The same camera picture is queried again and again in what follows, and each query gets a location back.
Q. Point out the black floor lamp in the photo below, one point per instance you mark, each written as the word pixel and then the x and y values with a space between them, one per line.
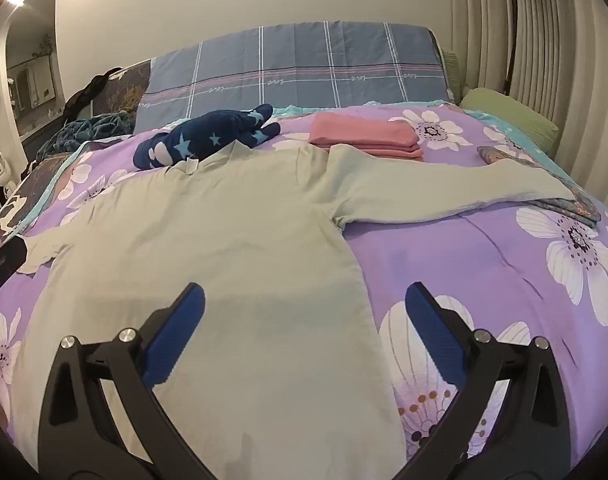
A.
pixel 511 35

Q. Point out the white cat figurine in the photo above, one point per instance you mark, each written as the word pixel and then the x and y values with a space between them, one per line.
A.
pixel 3 175

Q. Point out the cream curtain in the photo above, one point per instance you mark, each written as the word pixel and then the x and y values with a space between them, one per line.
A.
pixel 573 85

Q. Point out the brown floral cover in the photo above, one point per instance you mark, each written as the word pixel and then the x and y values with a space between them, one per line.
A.
pixel 129 90

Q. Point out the green cushion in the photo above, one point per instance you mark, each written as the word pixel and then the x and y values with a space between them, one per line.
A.
pixel 451 75

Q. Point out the pink folded garment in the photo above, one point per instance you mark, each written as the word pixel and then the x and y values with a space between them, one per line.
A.
pixel 364 135

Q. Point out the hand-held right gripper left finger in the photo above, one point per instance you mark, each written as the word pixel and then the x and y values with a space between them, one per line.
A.
pixel 176 332

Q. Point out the green pillow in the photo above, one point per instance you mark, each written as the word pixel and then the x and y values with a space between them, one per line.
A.
pixel 508 115

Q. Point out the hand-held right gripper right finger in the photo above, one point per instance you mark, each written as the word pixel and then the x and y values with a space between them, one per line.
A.
pixel 433 335

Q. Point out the teal fuzzy blanket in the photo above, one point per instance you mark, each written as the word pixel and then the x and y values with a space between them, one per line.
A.
pixel 94 127

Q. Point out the grey-blue plaid headboard cover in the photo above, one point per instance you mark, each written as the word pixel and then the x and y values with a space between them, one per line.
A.
pixel 284 70

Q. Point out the floral folded cloth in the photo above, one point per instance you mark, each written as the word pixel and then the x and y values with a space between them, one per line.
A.
pixel 578 205

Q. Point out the brown floral quilt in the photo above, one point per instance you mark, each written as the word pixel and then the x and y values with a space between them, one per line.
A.
pixel 39 175

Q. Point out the arched wall mirror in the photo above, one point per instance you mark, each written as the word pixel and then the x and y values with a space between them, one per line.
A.
pixel 34 60

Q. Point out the light green long-sleeve shirt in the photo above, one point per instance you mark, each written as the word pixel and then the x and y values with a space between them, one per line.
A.
pixel 209 240

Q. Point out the navy star-patterned garment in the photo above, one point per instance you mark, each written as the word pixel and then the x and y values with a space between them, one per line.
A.
pixel 194 135

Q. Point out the purple floral blanket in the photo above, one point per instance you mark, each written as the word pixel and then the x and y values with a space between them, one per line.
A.
pixel 458 260

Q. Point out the black garment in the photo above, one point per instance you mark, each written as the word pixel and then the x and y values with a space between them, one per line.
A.
pixel 91 90

